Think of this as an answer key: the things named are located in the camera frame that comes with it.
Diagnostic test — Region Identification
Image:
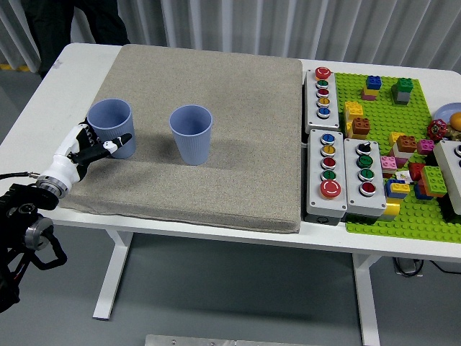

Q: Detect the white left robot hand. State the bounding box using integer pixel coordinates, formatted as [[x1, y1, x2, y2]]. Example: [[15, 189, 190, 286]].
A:
[[45, 122, 133, 184]]

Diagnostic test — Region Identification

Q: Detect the blue ribbed plastic cup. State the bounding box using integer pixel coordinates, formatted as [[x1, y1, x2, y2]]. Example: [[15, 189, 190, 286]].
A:
[[87, 98, 137, 160], [169, 105, 214, 167]]

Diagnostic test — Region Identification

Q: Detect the white table leg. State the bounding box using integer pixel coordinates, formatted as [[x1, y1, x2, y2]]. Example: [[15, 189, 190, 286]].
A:
[[92, 230, 134, 321], [352, 253, 382, 346]]

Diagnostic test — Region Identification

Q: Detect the person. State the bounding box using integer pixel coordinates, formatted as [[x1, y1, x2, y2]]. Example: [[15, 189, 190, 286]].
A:
[[22, 0, 131, 81]]

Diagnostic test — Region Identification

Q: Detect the grey-brown fabric mat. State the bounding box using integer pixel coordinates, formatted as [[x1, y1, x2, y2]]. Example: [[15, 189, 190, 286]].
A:
[[57, 43, 303, 234]]

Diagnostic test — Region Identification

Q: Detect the grey box with emergency button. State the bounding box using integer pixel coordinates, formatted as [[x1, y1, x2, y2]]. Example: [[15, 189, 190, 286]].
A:
[[305, 128, 349, 220]]

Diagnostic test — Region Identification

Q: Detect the grey five-button control box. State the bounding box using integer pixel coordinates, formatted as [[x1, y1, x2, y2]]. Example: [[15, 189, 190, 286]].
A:
[[304, 66, 341, 135]]

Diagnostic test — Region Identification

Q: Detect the brown toy brick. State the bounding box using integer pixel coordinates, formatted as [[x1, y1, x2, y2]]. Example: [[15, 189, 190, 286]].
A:
[[352, 117, 372, 136], [395, 134, 419, 151]]

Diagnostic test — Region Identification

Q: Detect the green studded baseplate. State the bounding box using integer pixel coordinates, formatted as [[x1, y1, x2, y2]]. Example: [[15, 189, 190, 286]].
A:
[[333, 71, 461, 243]]

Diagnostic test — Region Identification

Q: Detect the white pleated curtain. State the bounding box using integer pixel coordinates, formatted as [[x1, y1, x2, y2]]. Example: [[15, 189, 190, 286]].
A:
[[0, 0, 461, 73]]

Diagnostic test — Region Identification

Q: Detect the yellow cylinder toy piece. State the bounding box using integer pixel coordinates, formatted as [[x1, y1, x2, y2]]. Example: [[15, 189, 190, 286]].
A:
[[380, 199, 402, 221]]

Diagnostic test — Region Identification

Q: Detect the white toy brick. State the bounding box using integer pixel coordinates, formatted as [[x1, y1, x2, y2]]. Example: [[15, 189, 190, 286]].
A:
[[392, 143, 412, 159]]

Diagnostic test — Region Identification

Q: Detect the grey toy brick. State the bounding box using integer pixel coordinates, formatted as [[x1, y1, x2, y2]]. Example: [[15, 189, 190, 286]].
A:
[[392, 89, 411, 106]]

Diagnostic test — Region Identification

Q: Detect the red toy brick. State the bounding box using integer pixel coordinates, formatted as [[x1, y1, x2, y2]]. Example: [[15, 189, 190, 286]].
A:
[[408, 162, 426, 182]]

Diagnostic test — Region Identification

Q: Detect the grey power strip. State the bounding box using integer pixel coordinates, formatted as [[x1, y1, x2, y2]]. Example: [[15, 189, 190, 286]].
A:
[[393, 256, 424, 278]]

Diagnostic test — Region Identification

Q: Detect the orange toy brick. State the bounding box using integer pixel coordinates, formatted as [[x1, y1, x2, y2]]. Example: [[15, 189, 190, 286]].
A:
[[417, 179, 447, 199]]

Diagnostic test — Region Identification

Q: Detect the magenta toy brick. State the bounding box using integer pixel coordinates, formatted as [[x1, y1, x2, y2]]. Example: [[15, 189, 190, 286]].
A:
[[416, 138, 436, 156]]

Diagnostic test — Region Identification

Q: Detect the large green toy brick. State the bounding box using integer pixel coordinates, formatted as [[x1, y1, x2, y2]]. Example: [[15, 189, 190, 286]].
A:
[[420, 165, 448, 195]]

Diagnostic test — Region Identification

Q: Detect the red valve handwheel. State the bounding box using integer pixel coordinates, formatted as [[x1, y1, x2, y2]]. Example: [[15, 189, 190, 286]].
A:
[[426, 119, 448, 142]]

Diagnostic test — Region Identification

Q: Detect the white control box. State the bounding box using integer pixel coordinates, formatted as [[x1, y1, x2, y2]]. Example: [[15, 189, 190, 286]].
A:
[[431, 139, 461, 213]]

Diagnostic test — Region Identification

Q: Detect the light blue plate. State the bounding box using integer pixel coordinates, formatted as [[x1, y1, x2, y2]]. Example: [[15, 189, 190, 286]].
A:
[[433, 102, 461, 122]]

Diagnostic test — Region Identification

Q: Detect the grey box with selector switch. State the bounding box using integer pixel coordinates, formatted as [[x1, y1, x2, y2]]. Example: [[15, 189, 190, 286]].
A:
[[343, 137, 388, 218]]

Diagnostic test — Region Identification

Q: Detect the black power cable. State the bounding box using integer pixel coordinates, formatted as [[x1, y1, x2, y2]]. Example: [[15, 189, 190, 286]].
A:
[[430, 258, 461, 275]]

